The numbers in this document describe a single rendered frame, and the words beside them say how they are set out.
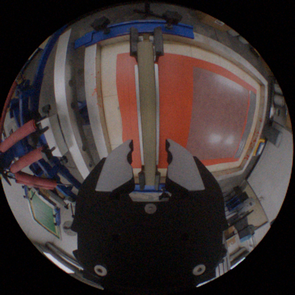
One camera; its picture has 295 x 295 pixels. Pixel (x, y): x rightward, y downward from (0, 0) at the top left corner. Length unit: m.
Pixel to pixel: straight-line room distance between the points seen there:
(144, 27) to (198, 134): 0.38
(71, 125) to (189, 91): 0.35
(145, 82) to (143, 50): 0.07
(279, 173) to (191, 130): 3.65
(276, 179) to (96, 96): 4.00
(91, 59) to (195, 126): 0.38
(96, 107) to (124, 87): 0.10
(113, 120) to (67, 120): 0.14
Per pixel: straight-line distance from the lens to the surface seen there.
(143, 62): 0.19
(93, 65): 0.31
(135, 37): 0.27
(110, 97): 0.30
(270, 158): 3.85
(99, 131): 0.30
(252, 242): 1.24
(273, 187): 3.94
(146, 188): 0.41
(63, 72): 0.31
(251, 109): 0.54
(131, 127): 0.30
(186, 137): 0.33
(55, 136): 0.31
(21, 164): 0.58
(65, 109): 0.29
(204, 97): 0.33
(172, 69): 0.30
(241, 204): 0.96
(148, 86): 0.18
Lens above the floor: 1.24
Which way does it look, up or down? 59 degrees down
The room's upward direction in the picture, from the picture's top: 177 degrees counter-clockwise
